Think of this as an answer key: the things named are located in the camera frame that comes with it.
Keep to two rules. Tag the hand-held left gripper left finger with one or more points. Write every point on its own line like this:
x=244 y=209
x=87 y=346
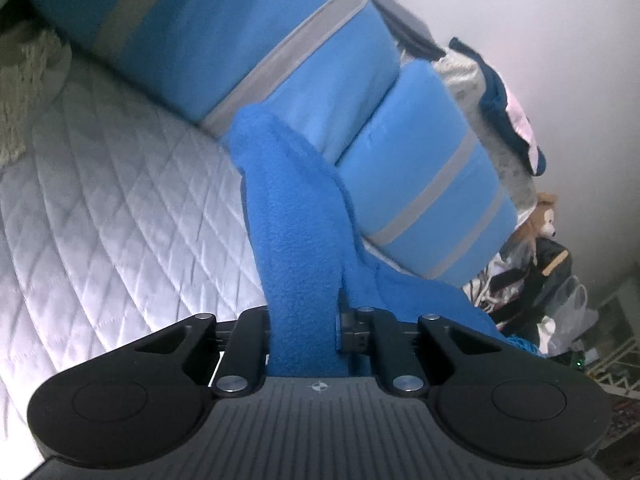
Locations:
x=250 y=332

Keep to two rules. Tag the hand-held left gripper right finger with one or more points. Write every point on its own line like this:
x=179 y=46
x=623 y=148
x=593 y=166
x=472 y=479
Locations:
x=350 y=332

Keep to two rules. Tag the blue fleece jacket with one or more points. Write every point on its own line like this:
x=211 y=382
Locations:
x=300 y=240

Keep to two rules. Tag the white quilted bedspread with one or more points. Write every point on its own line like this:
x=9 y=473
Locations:
x=125 y=220

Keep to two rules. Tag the small blue striped pillow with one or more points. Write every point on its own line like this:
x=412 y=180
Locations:
x=430 y=175

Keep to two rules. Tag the dark bag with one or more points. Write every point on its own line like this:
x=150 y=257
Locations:
x=520 y=280

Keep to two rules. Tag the brown teddy bear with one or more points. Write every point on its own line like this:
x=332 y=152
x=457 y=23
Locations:
x=537 y=225

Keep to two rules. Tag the clear plastic bag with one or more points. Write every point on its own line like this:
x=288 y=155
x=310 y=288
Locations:
x=570 y=310

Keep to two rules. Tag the white floral cloth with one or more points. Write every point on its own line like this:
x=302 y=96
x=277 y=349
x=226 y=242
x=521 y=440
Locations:
x=500 y=160

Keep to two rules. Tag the patterned rug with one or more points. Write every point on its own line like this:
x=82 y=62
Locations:
x=617 y=340

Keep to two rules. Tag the pink cloth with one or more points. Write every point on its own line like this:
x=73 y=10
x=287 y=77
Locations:
x=522 y=120

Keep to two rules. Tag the large blue striped pillow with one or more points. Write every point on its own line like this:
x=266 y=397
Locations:
x=225 y=35

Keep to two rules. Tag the beige lace cloth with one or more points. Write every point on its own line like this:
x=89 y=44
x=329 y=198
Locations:
x=25 y=90

